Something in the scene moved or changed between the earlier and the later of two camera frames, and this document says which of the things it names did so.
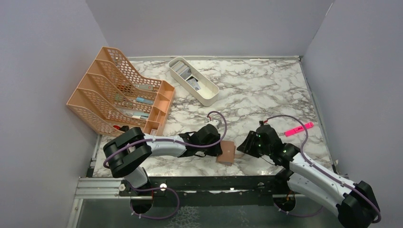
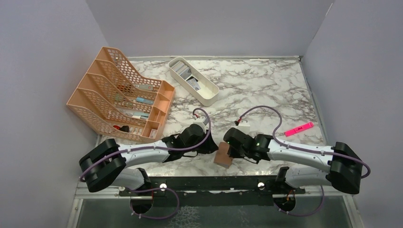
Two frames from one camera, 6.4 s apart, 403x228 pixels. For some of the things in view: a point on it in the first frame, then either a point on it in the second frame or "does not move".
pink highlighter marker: x=298 y=129 does not move
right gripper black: x=247 y=145 to x=232 y=153
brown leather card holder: x=226 y=157 does not move
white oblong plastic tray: x=203 y=89 does not move
